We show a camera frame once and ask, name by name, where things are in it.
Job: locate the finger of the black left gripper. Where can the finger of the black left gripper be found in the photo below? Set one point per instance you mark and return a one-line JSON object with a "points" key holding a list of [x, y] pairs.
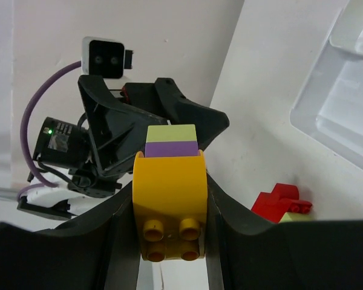
{"points": [[178, 109]]}

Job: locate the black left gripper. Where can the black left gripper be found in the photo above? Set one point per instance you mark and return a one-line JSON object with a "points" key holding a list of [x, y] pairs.
{"points": [[97, 156]]}

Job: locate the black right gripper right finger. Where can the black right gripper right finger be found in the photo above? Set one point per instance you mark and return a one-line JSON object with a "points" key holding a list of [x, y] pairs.
{"points": [[245, 251]]}

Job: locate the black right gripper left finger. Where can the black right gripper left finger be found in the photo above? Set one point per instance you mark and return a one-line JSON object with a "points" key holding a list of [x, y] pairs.
{"points": [[96, 250]]}

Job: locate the lavender half-round brick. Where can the lavender half-round brick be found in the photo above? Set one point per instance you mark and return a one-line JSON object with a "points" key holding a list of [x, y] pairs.
{"points": [[171, 149]]}

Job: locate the lime green half-round brick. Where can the lime green half-round brick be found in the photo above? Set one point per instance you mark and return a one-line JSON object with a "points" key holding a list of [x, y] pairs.
{"points": [[170, 133]]}

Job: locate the yellow butterfly print brick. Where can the yellow butterfly print brick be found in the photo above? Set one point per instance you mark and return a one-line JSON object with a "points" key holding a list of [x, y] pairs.
{"points": [[170, 202]]}

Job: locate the lime green brick by red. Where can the lime green brick by red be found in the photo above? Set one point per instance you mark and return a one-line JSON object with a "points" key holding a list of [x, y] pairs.
{"points": [[295, 217]]}

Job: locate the red butterfly-shaped brick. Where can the red butterfly-shaped brick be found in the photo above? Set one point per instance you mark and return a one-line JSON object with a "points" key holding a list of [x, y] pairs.
{"points": [[283, 198]]}

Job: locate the white divided plastic tray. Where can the white divided plastic tray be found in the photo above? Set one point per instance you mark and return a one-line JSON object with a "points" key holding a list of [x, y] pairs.
{"points": [[329, 107]]}

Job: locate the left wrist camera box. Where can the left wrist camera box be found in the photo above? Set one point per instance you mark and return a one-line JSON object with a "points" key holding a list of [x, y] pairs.
{"points": [[105, 57]]}

